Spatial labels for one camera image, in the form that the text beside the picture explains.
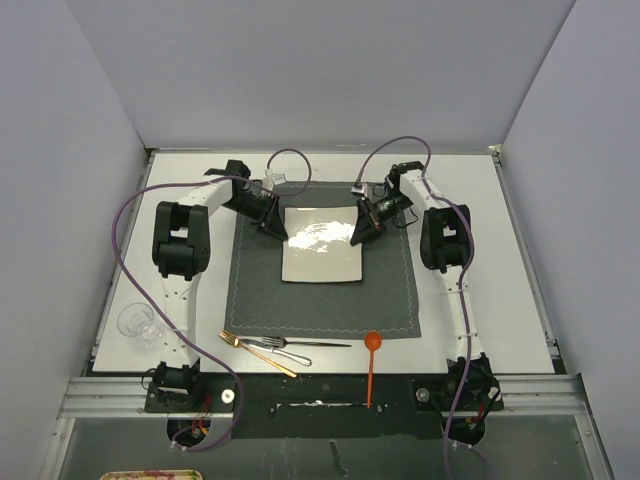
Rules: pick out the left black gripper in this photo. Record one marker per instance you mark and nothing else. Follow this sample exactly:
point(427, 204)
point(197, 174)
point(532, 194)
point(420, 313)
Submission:
point(269, 219)

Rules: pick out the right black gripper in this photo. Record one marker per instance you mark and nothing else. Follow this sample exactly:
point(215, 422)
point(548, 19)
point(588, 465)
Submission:
point(368, 222)

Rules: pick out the white square plate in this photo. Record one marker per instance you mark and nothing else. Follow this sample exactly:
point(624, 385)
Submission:
point(319, 249)

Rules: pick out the dark grey cloth placemat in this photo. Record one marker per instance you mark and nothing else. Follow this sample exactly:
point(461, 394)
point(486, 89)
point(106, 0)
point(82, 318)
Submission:
point(259, 303)

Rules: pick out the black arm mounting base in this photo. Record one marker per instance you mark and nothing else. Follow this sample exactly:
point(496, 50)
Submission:
point(323, 406)

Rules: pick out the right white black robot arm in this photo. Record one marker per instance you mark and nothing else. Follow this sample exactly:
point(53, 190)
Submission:
point(446, 248)

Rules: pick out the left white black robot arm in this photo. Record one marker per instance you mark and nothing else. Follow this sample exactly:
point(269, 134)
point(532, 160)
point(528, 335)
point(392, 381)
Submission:
point(181, 251)

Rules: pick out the orange plastic spoon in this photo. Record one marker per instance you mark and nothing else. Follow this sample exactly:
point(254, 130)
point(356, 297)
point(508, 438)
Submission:
point(373, 342)

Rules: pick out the gold fork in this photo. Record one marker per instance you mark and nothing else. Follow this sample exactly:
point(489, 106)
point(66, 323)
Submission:
point(235, 342)

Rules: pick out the silver table knife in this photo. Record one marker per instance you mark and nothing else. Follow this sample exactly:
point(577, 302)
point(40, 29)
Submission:
point(302, 360)

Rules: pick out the clear plastic cup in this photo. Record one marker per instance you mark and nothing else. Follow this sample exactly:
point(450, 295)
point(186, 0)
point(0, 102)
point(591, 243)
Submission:
point(138, 323)

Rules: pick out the floral tray edge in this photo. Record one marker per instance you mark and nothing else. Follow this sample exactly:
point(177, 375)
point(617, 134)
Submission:
point(161, 474)

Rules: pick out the dark handled silver fork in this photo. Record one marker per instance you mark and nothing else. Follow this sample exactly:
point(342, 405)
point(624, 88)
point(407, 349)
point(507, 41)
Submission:
point(281, 343)

